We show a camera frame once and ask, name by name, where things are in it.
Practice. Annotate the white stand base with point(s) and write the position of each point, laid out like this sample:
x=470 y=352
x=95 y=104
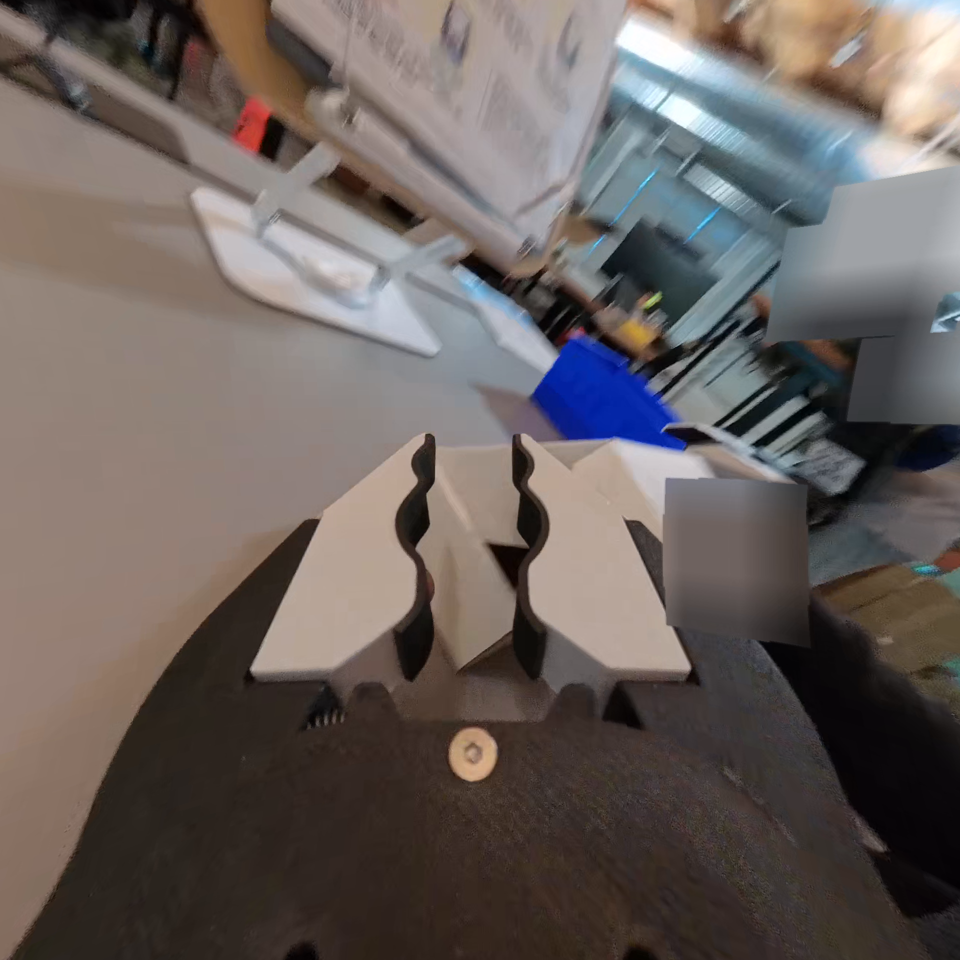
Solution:
x=255 y=255

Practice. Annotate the wooden board with instruction sheet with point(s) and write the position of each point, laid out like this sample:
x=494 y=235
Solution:
x=465 y=90

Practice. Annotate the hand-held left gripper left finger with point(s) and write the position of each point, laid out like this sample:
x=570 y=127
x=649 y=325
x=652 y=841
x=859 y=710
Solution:
x=337 y=592

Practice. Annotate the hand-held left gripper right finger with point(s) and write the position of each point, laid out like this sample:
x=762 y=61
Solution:
x=607 y=592

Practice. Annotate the white cardboard box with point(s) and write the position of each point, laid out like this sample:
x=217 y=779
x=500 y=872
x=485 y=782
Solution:
x=465 y=585

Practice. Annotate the blue plastic bin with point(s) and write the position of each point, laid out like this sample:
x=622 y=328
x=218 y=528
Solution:
x=600 y=397

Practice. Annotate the silver ventilation duct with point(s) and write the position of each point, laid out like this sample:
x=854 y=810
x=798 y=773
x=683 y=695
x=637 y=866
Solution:
x=750 y=127

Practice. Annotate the grey desk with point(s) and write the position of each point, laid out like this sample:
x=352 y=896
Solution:
x=150 y=450

